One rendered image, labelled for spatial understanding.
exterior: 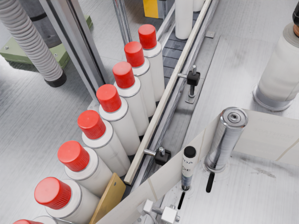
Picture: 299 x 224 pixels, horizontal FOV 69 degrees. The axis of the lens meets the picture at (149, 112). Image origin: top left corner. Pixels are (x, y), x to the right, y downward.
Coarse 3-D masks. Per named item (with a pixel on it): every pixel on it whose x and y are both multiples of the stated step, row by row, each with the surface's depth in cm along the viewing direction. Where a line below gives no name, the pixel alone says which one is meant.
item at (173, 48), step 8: (208, 8) 76; (192, 24) 72; (168, 40) 69; (176, 40) 69; (184, 40) 68; (168, 48) 67; (176, 48) 67; (168, 56) 65; (176, 56) 65; (168, 64) 64; (176, 64) 63; (184, 64) 63; (168, 72) 62; (168, 80) 60; (176, 80) 60; (160, 120) 54; (152, 136) 51; (136, 176) 47; (128, 184) 46; (128, 192) 45
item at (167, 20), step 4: (172, 8) 64; (172, 12) 63; (168, 16) 63; (172, 16) 64; (164, 20) 62; (168, 20) 62; (164, 24) 61; (160, 28) 60; (164, 28) 60; (160, 32) 59; (156, 36) 58; (160, 36) 59
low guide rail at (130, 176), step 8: (208, 0) 73; (200, 16) 69; (200, 24) 69; (192, 32) 65; (192, 40) 64; (184, 48) 61; (184, 56) 60; (176, 72) 57; (168, 88) 54; (168, 96) 55; (160, 104) 52; (160, 112) 51; (152, 120) 50; (152, 128) 49; (144, 136) 48; (144, 144) 47; (136, 160) 45; (136, 168) 45; (128, 176) 43
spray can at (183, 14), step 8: (176, 0) 59; (184, 0) 58; (192, 0) 59; (176, 8) 61; (184, 8) 60; (192, 8) 61; (176, 16) 63; (184, 16) 62; (192, 16) 63; (176, 24) 65; (184, 24) 64; (176, 32) 68; (184, 32) 66
